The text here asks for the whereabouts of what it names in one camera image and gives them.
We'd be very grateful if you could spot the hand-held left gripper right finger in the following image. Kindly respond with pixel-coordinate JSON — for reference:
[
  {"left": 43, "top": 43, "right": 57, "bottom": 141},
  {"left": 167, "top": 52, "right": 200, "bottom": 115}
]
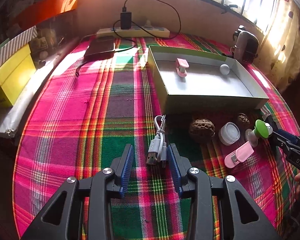
[{"left": 166, "top": 144, "right": 282, "bottom": 240}]

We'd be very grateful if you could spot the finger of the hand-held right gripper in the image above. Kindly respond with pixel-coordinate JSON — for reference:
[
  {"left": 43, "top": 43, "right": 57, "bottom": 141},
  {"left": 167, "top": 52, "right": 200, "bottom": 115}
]
[
  {"left": 275, "top": 129, "right": 300, "bottom": 154},
  {"left": 263, "top": 114, "right": 281, "bottom": 140}
]

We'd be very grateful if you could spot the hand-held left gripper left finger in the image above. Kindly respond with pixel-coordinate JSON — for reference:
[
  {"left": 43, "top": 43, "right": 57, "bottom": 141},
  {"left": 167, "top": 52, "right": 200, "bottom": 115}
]
[{"left": 20, "top": 144, "right": 135, "bottom": 240}]

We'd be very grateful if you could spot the white USB cable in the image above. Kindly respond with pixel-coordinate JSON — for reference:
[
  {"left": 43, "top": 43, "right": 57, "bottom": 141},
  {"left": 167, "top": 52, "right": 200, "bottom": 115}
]
[{"left": 146, "top": 114, "right": 168, "bottom": 168}]

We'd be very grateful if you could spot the pink plastic clip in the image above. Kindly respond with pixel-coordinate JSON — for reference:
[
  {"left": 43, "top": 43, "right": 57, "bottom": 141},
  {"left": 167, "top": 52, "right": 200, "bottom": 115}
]
[
  {"left": 175, "top": 58, "right": 190, "bottom": 78},
  {"left": 224, "top": 141, "right": 255, "bottom": 168}
]

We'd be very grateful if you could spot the shallow cardboard box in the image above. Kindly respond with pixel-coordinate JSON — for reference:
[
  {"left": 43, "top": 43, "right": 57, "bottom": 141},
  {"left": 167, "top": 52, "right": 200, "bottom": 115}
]
[{"left": 147, "top": 45, "right": 270, "bottom": 114}]

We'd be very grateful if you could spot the person's right hand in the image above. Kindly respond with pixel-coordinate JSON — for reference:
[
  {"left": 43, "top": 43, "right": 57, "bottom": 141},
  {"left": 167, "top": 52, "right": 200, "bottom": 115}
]
[{"left": 294, "top": 172, "right": 300, "bottom": 200}]

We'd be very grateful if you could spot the brown walnut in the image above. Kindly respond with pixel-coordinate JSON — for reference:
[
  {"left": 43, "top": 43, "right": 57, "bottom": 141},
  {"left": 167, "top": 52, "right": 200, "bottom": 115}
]
[
  {"left": 236, "top": 113, "right": 250, "bottom": 130},
  {"left": 189, "top": 119, "right": 216, "bottom": 143}
]

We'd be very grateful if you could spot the small white cream jar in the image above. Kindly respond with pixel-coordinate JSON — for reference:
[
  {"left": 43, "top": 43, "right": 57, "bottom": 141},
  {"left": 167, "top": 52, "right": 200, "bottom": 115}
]
[{"left": 218, "top": 122, "right": 241, "bottom": 145}]

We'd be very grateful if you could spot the pink and green plaid cloth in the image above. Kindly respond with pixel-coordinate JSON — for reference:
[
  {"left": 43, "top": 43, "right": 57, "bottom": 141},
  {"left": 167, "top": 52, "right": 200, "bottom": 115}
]
[{"left": 14, "top": 31, "right": 300, "bottom": 240}]

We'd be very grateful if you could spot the beige dotted curtain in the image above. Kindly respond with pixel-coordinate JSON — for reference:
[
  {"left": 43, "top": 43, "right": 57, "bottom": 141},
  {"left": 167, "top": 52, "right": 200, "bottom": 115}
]
[{"left": 260, "top": 0, "right": 300, "bottom": 93}]

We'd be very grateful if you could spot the dark smartphone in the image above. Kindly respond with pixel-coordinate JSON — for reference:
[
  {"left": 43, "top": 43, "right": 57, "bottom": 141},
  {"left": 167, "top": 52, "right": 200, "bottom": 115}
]
[{"left": 84, "top": 35, "right": 115, "bottom": 60}]

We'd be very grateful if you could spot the white power strip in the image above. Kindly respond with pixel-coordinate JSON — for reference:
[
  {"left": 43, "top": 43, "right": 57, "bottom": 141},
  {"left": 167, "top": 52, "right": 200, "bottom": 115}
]
[{"left": 96, "top": 26, "right": 170, "bottom": 39}]

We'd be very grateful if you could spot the yellow cardboard box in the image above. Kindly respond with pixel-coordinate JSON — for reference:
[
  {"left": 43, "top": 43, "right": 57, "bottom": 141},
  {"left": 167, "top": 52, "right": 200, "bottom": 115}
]
[{"left": 0, "top": 44, "right": 37, "bottom": 108}]

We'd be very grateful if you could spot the black charger plug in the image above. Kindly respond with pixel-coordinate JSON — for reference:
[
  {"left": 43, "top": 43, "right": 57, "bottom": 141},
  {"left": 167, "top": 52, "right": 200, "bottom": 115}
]
[{"left": 120, "top": 7, "right": 132, "bottom": 30}]

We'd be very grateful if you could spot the striped box lid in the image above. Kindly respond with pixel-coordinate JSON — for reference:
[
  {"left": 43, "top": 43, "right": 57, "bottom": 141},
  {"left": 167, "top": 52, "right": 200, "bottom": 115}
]
[{"left": 0, "top": 26, "right": 38, "bottom": 75}]

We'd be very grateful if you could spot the orange tray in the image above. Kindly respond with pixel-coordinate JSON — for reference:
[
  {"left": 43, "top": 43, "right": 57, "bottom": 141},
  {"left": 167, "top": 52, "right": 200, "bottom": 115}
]
[{"left": 15, "top": 0, "right": 79, "bottom": 29}]

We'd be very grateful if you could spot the thin black cable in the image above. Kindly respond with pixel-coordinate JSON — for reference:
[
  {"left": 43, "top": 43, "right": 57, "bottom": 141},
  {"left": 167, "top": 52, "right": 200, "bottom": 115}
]
[{"left": 75, "top": 55, "right": 90, "bottom": 78}]

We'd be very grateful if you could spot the black window handle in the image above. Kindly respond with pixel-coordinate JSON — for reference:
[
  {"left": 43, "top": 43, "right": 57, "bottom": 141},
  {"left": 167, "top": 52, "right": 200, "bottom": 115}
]
[{"left": 221, "top": 4, "right": 238, "bottom": 14}]

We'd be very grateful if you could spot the long black charger cable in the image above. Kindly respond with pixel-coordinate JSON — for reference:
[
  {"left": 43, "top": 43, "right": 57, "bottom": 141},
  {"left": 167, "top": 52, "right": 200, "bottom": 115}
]
[{"left": 112, "top": 0, "right": 182, "bottom": 53}]

